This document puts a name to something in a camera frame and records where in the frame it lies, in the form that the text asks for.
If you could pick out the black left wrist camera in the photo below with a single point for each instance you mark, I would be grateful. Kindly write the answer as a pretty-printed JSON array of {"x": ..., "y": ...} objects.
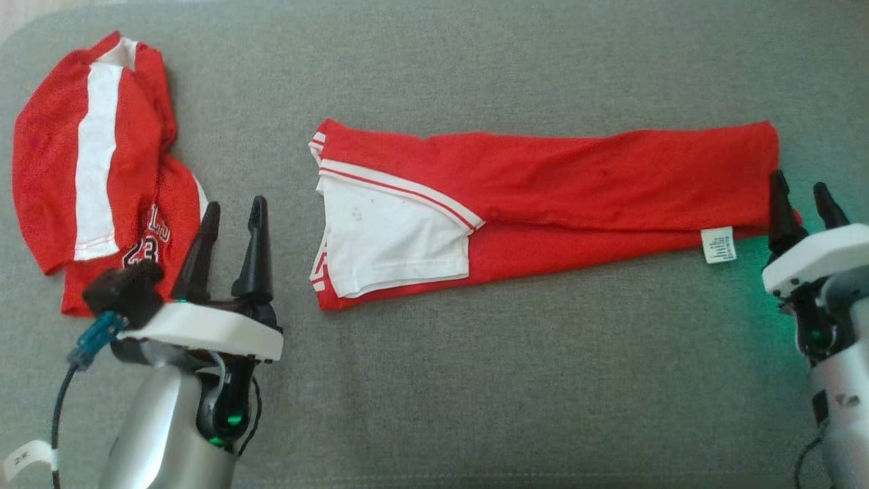
[{"x": 125, "y": 292}]

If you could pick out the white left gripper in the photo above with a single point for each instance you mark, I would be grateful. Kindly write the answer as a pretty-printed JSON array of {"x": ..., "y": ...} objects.
[{"x": 204, "y": 329}]

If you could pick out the red and white shirt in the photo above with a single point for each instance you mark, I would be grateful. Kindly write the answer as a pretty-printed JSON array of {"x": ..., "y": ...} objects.
[{"x": 577, "y": 176}]

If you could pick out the grey sofa seat cushion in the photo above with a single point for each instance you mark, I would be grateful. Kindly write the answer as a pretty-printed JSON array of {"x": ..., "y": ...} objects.
[{"x": 475, "y": 394}]

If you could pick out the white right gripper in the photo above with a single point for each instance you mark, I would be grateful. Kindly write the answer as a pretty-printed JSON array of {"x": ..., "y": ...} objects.
[{"x": 815, "y": 261}]

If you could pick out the red shorts with white stripe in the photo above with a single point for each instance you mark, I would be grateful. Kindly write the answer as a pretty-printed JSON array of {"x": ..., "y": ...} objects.
[{"x": 47, "y": 156}]

